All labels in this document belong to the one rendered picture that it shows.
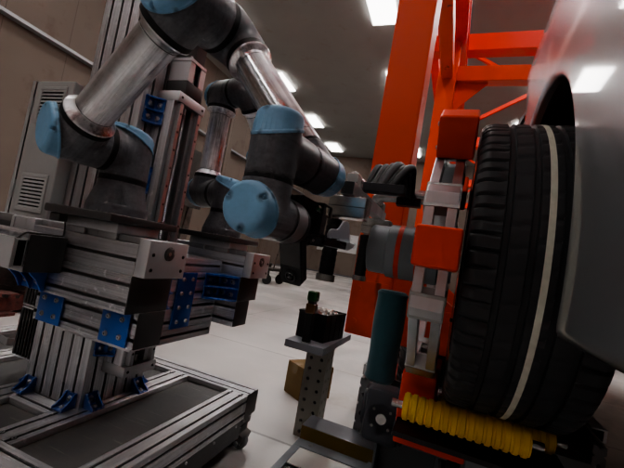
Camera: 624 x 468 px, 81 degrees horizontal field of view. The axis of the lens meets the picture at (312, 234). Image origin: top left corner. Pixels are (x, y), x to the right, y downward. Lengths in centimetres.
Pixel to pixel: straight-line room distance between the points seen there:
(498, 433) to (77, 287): 99
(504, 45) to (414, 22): 291
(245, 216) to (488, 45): 430
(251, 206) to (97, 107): 53
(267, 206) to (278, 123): 12
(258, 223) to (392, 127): 118
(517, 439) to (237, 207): 69
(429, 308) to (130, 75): 75
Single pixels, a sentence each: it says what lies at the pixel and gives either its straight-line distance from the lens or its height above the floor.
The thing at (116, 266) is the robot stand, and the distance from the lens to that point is 98.
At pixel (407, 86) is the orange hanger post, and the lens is 167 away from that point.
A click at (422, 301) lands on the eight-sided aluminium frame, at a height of 75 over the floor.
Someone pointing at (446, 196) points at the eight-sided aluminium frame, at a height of 95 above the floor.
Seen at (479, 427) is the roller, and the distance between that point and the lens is 89.
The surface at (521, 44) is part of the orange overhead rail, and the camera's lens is 467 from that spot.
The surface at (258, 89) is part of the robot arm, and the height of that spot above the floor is 110.
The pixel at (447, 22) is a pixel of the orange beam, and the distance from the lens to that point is 319.
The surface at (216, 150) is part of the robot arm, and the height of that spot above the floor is 116.
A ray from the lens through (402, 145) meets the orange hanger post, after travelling 157.
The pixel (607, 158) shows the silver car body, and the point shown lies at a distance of 56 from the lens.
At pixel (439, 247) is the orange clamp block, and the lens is 63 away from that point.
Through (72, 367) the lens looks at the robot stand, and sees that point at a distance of 140.
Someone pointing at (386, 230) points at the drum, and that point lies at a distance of 96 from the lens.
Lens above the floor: 80
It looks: 3 degrees up
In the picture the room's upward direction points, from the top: 10 degrees clockwise
